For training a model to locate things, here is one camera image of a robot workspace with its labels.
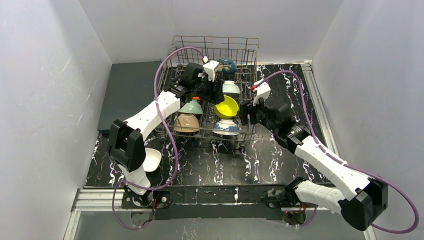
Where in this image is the yellow bowl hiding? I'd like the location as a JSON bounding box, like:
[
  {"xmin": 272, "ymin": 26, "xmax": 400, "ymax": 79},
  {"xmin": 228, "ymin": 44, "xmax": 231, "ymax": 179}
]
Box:
[{"xmin": 214, "ymin": 95, "xmax": 240, "ymax": 119}]

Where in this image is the green bowl dark exterior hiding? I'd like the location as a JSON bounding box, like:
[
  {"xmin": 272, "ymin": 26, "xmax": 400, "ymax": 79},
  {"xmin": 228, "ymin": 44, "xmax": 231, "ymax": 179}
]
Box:
[{"xmin": 222, "ymin": 80, "xmax": 241, "ymax": 94}]

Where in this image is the celadon green bowl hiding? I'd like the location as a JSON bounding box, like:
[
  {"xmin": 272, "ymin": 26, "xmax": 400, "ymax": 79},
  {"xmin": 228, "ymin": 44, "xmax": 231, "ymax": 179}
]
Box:
[{"xmin": 178, "ymin": 99, "xmax": 203, "ymax": 115}]

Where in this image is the blue patterned bowl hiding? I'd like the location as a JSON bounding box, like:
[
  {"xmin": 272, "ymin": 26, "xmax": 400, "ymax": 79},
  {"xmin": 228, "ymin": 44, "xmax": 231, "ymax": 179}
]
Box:
[{"xmin": 212, "ymin": 119, "xmax": 240, "ymax": 136}]

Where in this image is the beige floral bowl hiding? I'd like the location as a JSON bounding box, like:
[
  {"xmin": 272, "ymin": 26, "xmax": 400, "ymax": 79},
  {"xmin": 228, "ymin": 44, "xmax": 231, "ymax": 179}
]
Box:
[{"xmin": 174, "ymin": 113, "xmax": 200, "ymax": 133}]

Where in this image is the white square bowl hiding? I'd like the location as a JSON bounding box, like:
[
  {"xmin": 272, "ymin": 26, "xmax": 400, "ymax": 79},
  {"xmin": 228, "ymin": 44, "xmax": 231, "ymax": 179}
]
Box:
[{"xmin": 142, "ymin": 148, "xmax": 162, "ymax": 173}]

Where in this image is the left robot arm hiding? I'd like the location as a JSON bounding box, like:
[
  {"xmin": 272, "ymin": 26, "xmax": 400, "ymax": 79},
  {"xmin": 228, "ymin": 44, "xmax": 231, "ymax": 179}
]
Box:
[{"xmin": 107, "ymin": 60, "xmax": 224, "ymax": 196}]

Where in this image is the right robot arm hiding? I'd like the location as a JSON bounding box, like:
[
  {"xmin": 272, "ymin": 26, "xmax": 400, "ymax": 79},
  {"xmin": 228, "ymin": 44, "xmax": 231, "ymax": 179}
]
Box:
[{"xmin": 239, "ymin": 97, "xmax": 388, "ymax": 231}]

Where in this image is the dark grey flat box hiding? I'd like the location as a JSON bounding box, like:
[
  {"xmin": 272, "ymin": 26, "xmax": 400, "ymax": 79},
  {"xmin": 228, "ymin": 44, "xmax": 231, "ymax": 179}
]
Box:
[{"xmin": 97, "ymin": 60, "xmax": 161, "ymax": 135}]

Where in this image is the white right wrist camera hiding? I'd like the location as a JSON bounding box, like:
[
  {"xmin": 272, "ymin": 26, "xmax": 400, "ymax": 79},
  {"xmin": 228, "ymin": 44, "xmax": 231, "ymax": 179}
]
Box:
[{"xmin": 251, "ymin": 80, "xmax": 271, "ymax": 106}]

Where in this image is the grey wire dish rack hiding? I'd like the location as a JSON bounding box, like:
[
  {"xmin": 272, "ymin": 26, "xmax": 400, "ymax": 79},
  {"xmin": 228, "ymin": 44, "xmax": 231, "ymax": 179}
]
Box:
[{"xmin": 157, "ymin": 35, "xmax": 259, "ymax": 149}]

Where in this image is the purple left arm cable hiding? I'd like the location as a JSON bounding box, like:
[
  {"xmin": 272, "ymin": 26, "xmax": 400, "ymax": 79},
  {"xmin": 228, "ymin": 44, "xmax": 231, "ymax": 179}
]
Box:
[{"xmin": 111, "ymin": 46, "xmax": 210, "ymax": 231}]

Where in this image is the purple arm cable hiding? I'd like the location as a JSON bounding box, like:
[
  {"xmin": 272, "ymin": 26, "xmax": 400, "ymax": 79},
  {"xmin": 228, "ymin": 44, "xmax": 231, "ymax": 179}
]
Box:
[
  {"xmin": 250, "ymin": 69, "xmax": 420, "ymax": 235},
  {"xmin": 111, "ymin": 46, "xmax": 210, "ymax": 231}
]

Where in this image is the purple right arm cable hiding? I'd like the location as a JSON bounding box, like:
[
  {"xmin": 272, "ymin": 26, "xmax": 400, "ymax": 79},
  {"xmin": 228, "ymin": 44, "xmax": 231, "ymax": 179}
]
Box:
[{"xmin": 250, "ymin": 69, "xmax": 420, "ymax": 235}]

